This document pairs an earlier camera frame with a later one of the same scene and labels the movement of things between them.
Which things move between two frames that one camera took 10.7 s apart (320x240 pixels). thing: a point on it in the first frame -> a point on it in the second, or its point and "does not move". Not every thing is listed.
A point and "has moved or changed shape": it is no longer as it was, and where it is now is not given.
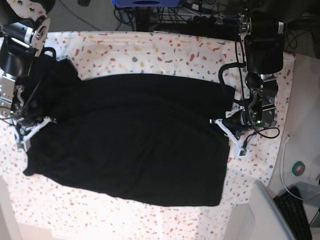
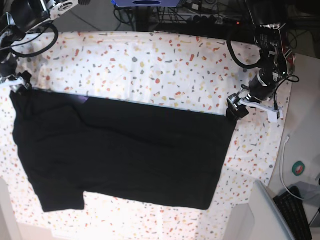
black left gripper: (25, 121) -> (22, 78)
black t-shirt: (143, 138) has moved or changed shape
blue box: (146, 3) does not move
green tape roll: (298, 168) does not move
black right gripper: (234, 123) -> (235, 111)
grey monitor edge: (270, 223) does not move
